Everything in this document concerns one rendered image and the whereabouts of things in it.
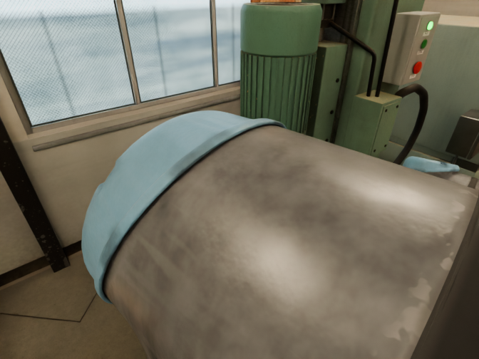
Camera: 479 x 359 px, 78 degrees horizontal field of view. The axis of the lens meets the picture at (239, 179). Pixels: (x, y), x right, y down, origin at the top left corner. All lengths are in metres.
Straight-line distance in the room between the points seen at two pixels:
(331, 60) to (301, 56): 0.12
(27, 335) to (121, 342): 0.51
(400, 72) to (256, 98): 0.38
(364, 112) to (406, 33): 0.20
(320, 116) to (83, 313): 1.67
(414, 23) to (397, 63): 0.09
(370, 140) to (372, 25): 0.27
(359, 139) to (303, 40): 0.31
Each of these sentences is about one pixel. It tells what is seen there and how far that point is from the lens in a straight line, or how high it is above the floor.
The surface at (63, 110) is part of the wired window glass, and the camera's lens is 1.96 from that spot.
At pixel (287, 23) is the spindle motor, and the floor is 1.47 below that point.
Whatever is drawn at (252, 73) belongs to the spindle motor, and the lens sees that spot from 0.70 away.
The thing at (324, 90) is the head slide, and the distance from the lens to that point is 0.80.
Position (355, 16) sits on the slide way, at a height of 1.48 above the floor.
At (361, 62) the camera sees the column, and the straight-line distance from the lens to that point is 0.83.
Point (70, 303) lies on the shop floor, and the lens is 2.09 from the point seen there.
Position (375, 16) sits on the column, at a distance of 0.82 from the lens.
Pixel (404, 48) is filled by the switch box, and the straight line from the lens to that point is 0.87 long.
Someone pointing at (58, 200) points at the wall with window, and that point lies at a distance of 2.09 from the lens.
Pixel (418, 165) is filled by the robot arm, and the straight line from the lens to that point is 0.65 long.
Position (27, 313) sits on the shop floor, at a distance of 2.16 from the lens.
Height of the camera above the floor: 1.53
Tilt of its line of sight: 33 degrees down
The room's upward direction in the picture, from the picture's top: straight up
